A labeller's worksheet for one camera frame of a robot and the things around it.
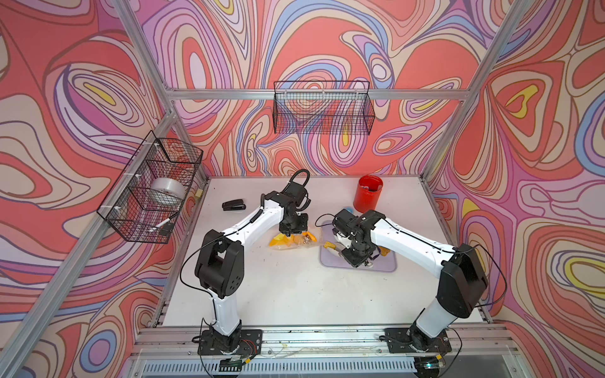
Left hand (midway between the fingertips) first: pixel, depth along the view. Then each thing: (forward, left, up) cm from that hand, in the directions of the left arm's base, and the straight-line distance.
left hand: (305, 231), depth 88 cm
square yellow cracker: (-1, -10, -9) cm, 14 cm away
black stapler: (+19, +33, -7) cm, 39 cm away
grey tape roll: (+1, +43, +22) cm, 48 cm away
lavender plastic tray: (-11, -29, -4) cm, 32 cm away
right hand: (-13, -19, -2) cm, 23 cm away
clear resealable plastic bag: (+1, -2, -7) cm, 7 cm away
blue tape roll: (+18, -21, -10) cm, 30 cm away
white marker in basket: (-8, +46, +15) cm, 49 cm away
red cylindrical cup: (+16, -26, +3) cm, 30 cm away
